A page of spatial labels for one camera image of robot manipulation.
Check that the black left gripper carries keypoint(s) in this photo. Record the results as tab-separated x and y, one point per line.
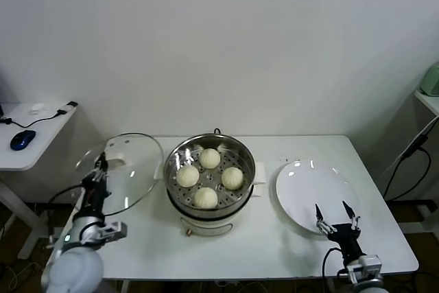
97	197

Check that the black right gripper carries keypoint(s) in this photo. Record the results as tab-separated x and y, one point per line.
344	236

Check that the white steamed baozi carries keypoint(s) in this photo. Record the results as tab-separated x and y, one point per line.
188	176
205	197
210	158
232	178

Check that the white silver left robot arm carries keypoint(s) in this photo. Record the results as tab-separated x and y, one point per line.
75	269

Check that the stainless steel steamer basket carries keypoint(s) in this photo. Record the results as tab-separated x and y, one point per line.
248	173

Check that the white round plate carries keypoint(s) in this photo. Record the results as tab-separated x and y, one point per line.
308	190

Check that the white side table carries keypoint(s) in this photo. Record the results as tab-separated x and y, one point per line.
20	159

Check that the blue computer mouse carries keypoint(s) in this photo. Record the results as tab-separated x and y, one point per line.
23	139

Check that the small white crumpled object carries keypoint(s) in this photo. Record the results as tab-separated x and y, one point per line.
37	107

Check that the white slanted bar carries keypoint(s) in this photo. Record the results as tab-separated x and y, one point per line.
401	160

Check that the white side desk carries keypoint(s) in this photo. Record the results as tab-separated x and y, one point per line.
430	102

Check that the pale green appliance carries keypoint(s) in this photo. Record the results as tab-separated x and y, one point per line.
432	82

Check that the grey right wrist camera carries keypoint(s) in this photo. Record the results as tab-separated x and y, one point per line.
368	263

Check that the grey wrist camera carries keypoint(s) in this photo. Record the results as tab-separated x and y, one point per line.
115	231
368	263

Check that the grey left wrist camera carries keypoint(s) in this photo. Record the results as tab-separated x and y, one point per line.
115	231

